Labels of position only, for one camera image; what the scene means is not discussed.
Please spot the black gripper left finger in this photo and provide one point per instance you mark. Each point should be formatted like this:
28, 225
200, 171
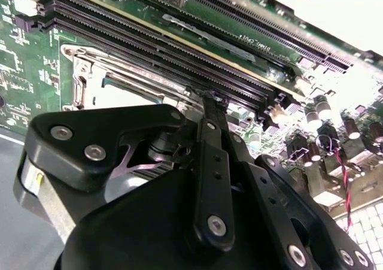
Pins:
214, 192

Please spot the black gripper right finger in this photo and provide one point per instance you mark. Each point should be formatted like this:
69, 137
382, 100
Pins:
269, 186

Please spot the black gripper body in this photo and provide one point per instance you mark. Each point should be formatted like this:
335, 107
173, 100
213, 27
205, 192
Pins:
134, 228

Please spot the silver CPU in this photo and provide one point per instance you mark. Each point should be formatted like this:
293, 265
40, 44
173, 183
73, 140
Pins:
119, 95

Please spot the metal socket cover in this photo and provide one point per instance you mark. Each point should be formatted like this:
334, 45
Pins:
80, 69

